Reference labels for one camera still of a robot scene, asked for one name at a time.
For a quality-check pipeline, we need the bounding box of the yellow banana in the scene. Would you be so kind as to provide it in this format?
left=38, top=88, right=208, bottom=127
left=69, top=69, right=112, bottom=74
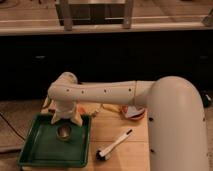
left=102, top=104, right=120, bottom=113

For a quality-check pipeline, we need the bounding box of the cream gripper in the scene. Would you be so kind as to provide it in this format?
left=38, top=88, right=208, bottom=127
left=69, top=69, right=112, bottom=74
left=51, top=105, right=83, bottom=126

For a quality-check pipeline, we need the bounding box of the black cable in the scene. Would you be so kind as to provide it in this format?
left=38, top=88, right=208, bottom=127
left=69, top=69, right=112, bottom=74
left=0, top=112, right=26, bottom=142

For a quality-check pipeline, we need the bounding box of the white black dish brush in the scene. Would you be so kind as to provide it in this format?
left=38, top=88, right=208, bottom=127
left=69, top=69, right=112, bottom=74
left=96, top=129, right=132, bottom=161

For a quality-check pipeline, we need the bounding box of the green plastic tray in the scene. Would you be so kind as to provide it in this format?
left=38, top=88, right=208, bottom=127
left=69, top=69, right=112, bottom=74
left=18, top=114, right=91, bottom=168

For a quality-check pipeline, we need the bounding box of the orange white bowl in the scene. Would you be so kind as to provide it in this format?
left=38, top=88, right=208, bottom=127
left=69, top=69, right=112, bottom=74
left=121, top=106, right=145, bottom=120

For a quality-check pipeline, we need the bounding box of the metal frame stool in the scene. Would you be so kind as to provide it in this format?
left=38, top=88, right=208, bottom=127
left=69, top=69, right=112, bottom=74
left=55, top=0, right=134, bottom=31

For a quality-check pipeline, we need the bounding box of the metallic cup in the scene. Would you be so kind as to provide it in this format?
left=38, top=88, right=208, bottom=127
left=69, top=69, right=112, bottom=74
left=57, top=124, right=72, bottom=141

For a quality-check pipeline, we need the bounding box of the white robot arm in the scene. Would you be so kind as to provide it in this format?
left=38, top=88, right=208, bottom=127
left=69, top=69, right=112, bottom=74
left=48, top=72, right=209, bottom=171

